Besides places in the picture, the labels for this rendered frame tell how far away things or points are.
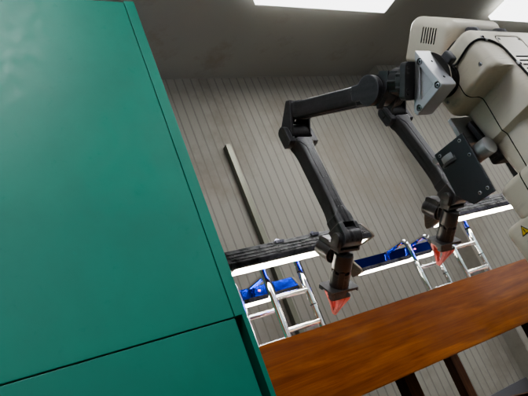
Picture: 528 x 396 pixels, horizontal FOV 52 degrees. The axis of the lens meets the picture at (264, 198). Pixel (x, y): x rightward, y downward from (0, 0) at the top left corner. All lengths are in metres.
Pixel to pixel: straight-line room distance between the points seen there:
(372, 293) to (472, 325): 2.47
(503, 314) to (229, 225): 2.34
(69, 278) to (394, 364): 0.83
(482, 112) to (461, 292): 0.58
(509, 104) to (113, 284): 0.97
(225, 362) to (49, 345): 0.36
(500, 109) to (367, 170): 3.38
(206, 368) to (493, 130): 0.85
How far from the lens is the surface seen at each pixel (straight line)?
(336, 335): 1.41
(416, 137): 1.92
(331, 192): 1.57
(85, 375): 1.13
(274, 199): 4.04
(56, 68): 1.46
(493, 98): 1.39
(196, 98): 4.29
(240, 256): 1.71
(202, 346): 1.20
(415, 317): 1.58
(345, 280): 1.58
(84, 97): 1.42
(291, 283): 2.44
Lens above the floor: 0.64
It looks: 20 degrees up
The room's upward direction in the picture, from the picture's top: 22 degrees counter-clockwise
